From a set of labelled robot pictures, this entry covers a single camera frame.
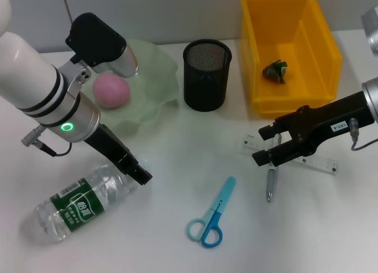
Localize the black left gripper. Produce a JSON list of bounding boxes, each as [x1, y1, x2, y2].
[[83, 123, 154, 186]]

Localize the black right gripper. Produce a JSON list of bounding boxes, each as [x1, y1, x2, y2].
[[252, 91, 370, 168]]

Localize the clear green-label water bottle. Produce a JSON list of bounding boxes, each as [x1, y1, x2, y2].
[[22, 162, 146, 243]]

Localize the green plastic wrapper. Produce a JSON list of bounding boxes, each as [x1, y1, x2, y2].
[[262, 59, 289, 85]]

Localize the pink toy peach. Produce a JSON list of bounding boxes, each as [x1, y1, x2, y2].
[[93, 73, 131, 109]]

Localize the silver white pen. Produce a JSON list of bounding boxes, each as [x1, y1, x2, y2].
[[266, 134, 282, 202]]

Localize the clear plastic ruler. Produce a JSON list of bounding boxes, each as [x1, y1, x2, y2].
[[242, 133, 340, 177]]

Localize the blue scissors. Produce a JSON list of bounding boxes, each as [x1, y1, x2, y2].
[[186, 176, 237, 249]]

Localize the black mesh pen holder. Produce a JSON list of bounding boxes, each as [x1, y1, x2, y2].
[[182, 38, 233, 112]]

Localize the green wavy glass fruit plate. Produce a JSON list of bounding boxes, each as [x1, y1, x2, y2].
[[79, 39, 181, 135]]

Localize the yellow plastic bin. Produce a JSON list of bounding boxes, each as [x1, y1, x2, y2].
[[239, 0, 343, 119]]

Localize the left arm grey cable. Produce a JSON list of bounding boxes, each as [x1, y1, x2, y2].
[[20, 125, 73, 157]]

